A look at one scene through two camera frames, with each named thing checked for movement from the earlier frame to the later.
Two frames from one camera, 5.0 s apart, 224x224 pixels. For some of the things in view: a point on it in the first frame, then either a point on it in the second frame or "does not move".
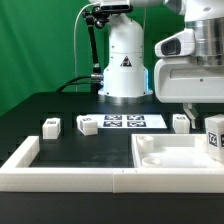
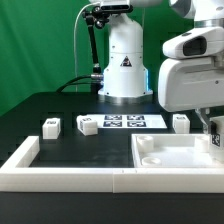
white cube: x=214 y=136 does not move
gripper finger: x=188 y=110 -> x=204 y=116
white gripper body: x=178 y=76 does not move
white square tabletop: x=173 y=151 does not move
